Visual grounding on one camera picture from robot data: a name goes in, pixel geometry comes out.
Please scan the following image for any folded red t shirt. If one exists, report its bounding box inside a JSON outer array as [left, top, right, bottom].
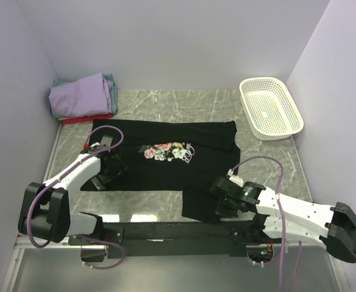
[[62, 113, 114, 125]]

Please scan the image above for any white perforated plastic basket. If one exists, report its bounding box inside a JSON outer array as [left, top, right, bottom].
[[239, 77, 304, 141]]

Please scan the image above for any black floral print t shirt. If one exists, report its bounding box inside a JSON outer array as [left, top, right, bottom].
[[89, 119, 240, 223]]

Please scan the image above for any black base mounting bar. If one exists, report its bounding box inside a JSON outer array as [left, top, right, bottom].
[[68, 219, 291, 263]]

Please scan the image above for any folded lilac t shirt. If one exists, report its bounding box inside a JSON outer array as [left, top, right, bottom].
[[48, 72, 113, 118]]

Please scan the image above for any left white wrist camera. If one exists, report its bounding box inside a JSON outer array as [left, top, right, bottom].
[[80, 142, 100, 154]]

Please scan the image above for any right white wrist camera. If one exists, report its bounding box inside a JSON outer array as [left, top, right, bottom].
[[227, 169, 245, 187]]

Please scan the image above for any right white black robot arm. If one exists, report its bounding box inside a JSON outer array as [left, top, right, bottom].
[[211, 176, 356, 263]]

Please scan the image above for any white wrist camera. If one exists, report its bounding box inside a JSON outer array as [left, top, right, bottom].
[[80, 142, 100, 154], [227, 169, 245, 187]]

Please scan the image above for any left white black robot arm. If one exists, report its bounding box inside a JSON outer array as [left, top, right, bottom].
[[18, 136, 127, 248]]

